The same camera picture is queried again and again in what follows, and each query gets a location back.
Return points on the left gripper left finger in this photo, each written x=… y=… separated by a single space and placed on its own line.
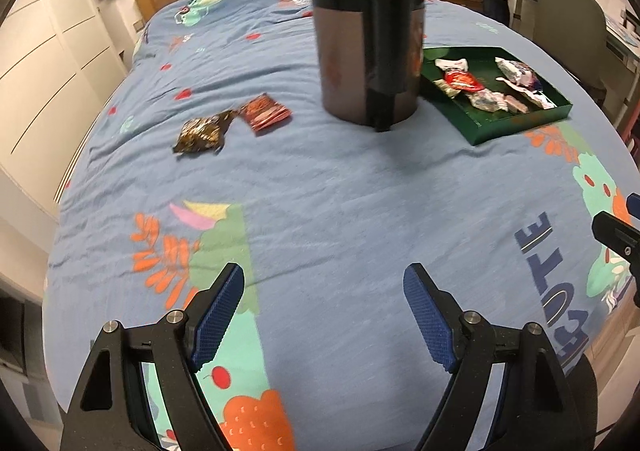
x=184 y=341

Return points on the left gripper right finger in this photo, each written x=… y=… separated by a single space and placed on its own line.
x=463 y=342

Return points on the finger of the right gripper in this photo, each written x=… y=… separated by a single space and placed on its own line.
x=620 y=237
x=633 y=205

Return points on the clear wafer biscuit pack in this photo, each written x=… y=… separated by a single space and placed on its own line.
x=515 y=106

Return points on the white blue cookie bag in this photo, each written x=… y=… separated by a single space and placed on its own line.
x=521 y=78

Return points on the olive candy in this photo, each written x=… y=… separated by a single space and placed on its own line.
x=447 y=89

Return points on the pink cartoon snack bag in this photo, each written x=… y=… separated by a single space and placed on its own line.
x=452 y=65

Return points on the white desk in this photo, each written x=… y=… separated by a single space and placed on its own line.
x=619 y=70

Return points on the green tray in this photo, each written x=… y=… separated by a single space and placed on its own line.
x=478 y=126

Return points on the grey desk chair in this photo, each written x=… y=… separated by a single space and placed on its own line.
x=573 y=33

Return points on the blue patterned bedsheet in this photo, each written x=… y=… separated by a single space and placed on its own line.
x=324 y=216

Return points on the gold brown snack bag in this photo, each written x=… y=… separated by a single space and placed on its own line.
x=204 y=134

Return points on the round red snack packet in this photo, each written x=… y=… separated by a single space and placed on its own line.
x=463 y=81

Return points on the dark red snack packet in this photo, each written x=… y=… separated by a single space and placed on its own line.
x=263 y=113

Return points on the white wardrobe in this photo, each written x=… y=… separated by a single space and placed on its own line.
x=59 y=67

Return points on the dark cylindrical trash bin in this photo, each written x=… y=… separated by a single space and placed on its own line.
x=370 y=57

